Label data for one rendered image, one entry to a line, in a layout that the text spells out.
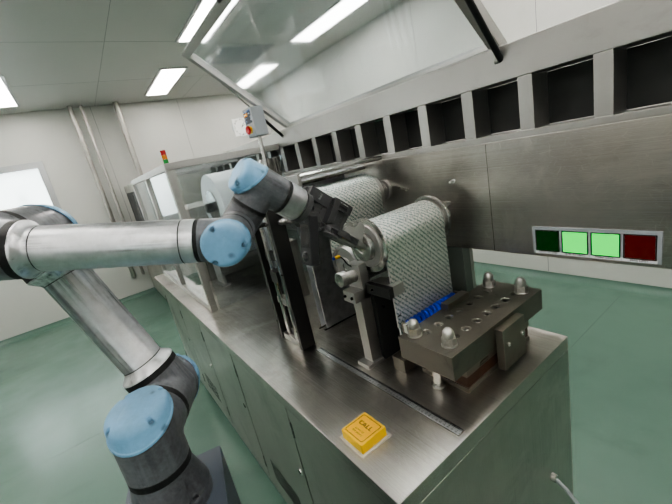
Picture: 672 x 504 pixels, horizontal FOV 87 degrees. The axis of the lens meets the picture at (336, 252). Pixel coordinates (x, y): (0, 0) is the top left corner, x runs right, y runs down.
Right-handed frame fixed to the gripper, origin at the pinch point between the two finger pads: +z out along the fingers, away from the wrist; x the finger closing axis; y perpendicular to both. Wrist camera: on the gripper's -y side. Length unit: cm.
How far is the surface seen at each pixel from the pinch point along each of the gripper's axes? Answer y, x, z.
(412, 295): -5.7, -4.5, 19.6
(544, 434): -28, -30, 56
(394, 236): 6.1, -4.3, 6.2
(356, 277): -6.6, 3.7, 5.6
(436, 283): 0.5, -4.5, 27.6
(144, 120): 141, 552, -30
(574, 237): 19, -34, 32
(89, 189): 14, 552, -54
